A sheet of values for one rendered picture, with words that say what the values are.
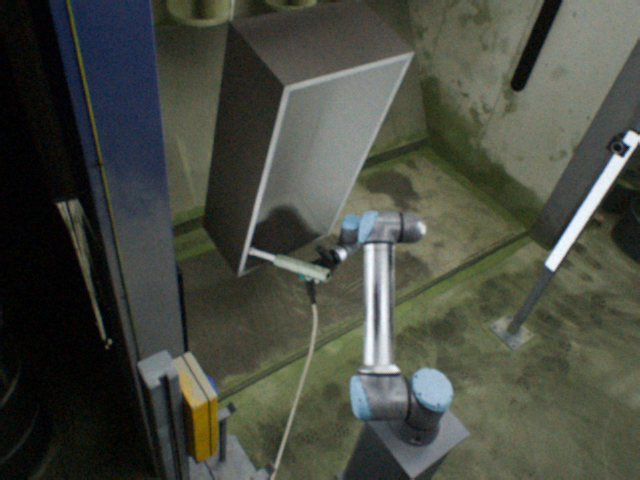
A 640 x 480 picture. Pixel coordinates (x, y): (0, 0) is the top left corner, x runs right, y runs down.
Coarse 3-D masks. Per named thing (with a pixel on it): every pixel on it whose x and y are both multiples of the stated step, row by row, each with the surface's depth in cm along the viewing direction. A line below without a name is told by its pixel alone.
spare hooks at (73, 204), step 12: (72, 192) 126; (60, 204) 124; (72, 204) 125; (72, 216) 127; (84, 216) 129; (72, 240) 134; (84, 240) 135; (96, 240) 136; (84, 252) 138; (84, 264) 139; (84, 276) 141; (96, 276) 150; (96, 312) 151; (96, 324) 159
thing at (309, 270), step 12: (252, 252) 258; (264, 252) 255; (276, 264) 249; (288, 264) 243; (300, 264) 240; (312, 264) 239; (312, 276) 236; (324, 276) 231; (312, 288) 243; (312, 300) 247
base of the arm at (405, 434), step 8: (392, 424) 199; (400, 424) 195; (408, 424) 192; (440, 424) 200; (400, 432) 195; (408, 432) 193; (416, 432) 192; (424, 432) 192; (432, 432) 194; (408, 440) 194; (416, 440) 195; (424, 440) 194; (432, 440) 196
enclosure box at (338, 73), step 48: (240, 48) 183; (288, 48) 182; (336, 48) 189; (384, 48) 197; (240, 96) 195; (288, 96) 235; (336, 96) 247; (384, 96) 222; (240, 144) 209; (288, 144) 266; (336, 144) 260; (240, 192) 225; (288, 192) 305; (336, 192) 275; (240, 240) 244; (288, 240) 285
